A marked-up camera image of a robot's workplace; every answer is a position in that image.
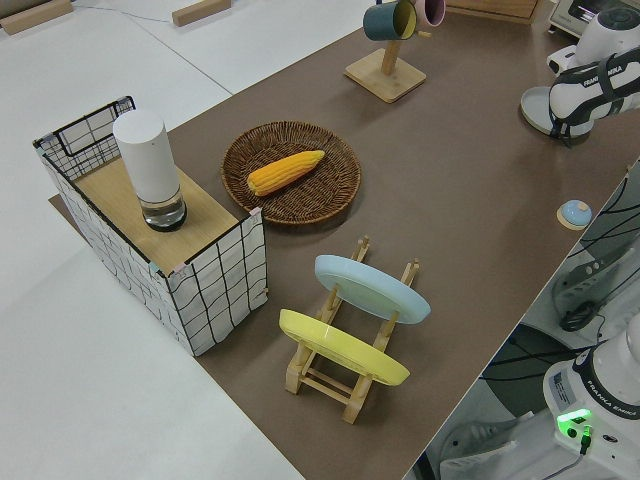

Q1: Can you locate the yellow corn cob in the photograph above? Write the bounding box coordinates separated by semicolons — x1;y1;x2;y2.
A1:
247;149;327;198

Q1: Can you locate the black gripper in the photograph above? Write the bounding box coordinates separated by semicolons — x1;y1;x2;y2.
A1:
548;114;574;150

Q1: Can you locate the wooden plate rack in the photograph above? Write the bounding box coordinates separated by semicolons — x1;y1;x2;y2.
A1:
284;235;422;426

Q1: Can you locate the brown wicker basket tray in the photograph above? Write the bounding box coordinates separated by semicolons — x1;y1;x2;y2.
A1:
220;120;363;227

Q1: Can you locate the yellow plate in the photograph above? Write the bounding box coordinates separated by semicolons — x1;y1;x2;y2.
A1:
277;308;413;388

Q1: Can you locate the grid-pattern storage box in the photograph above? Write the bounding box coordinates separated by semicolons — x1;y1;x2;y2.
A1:
33;140;269;358

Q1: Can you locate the pink mug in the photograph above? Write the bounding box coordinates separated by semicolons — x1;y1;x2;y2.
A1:
416;0;448;28

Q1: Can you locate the wooden box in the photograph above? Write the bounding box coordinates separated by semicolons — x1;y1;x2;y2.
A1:
443;0;544;24

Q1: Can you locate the light wooden board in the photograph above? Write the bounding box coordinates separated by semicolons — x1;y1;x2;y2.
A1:
72;159;240;267

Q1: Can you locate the black coiled cable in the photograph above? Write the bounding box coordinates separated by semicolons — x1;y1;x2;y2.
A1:
558;302;597;333

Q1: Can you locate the light blue plate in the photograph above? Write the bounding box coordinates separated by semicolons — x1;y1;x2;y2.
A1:
314;254;433;326

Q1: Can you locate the teal mug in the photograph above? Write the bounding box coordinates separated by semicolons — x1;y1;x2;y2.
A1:
361;0;400;43

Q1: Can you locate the green mug yellow inside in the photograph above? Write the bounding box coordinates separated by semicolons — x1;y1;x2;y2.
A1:
388;0;420;42

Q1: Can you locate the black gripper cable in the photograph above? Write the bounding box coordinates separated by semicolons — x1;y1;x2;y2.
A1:
547;54;621;147

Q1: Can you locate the gray round plate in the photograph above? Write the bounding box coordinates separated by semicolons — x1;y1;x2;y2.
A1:
519;84;601;140

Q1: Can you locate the white cylinder bottle clear base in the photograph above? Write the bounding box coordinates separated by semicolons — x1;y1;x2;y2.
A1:
112;109;189;233

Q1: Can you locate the wooden block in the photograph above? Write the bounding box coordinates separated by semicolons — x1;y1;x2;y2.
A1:
171;0;234;28
0;0;72;36

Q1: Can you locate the brown table mat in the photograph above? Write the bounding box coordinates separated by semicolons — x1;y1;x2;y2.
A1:
47;0;640;480

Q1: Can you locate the black wire basket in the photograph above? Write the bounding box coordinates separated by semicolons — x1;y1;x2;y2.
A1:
33;94;137;182

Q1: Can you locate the cream toaster oven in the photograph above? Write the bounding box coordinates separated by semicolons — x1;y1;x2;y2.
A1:
544;0;640;42

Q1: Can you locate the wooden mug tree stand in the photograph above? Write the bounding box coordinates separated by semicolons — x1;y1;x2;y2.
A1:
343;28;432;105

